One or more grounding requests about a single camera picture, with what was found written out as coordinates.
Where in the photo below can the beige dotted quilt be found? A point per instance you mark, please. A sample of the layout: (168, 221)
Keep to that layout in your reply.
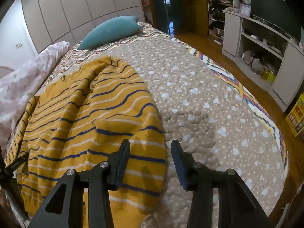
(201, 111)

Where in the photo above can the wall switch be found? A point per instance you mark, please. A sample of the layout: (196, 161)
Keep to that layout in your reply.
(18, 45)

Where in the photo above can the yellow container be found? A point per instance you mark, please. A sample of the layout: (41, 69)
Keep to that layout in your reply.
(268, 76)

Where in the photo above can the purple square clock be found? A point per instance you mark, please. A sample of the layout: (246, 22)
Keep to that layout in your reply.
(244, 10)

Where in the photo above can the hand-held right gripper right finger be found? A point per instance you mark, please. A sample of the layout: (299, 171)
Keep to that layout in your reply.
(178, 166)

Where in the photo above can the white shoe rack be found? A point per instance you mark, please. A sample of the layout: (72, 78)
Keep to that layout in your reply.
(216, 26)

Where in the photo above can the wooden door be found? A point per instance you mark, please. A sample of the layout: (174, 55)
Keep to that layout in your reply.
(197, 9)

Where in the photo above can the black television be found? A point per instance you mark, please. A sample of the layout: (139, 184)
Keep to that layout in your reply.
(273, 7)

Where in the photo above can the white jug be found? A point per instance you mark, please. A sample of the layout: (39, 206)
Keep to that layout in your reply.
(257, 66)

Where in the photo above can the brown zigzag bed sheet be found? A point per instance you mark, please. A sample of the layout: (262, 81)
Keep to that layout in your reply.
(144, 32)

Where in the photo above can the pink floral comforter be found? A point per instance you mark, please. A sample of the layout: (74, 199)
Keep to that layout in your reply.
(23, 80)

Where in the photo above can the glossy white wardrobe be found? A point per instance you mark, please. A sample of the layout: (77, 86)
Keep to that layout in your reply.
(71, 4)

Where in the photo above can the teal pillow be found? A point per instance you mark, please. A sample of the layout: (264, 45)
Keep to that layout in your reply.
(111, 30)

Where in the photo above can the yellow printed sign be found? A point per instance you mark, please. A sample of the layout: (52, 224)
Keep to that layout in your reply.
(295, 116)

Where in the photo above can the black tripod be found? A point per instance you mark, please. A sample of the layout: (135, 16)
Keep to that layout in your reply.
(9, 168)

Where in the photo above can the yellow striped knit sweater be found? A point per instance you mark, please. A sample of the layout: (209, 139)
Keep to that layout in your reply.
(83, 123)

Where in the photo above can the white television cabinet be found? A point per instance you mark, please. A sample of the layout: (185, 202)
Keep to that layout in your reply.
(231, 35)

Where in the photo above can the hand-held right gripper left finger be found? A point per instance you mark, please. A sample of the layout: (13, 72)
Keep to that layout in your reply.
(122, 163)

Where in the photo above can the colourful diamond pattern blanket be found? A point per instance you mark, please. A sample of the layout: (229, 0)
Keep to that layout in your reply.
(248, 99)

